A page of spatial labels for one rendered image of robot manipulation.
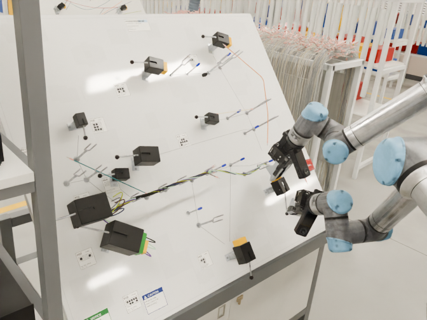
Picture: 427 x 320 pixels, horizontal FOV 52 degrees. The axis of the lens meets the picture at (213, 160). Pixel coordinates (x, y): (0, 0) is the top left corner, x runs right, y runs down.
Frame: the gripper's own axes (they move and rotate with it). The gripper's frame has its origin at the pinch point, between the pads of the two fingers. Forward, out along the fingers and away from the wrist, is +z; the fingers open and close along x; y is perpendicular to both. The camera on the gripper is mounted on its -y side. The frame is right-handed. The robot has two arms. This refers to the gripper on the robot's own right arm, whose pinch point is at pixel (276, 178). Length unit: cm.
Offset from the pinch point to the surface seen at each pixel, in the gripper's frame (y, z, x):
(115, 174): 23, -10, 60
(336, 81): 35, 11, -107
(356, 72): 29, -1, -106
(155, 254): 1, 7, 56
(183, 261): -5.0, 10.0, 48.4
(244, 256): -16.3, 4.2, 32.7
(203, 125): 29.6, -6.9, 15.9
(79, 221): 13, -13, 78
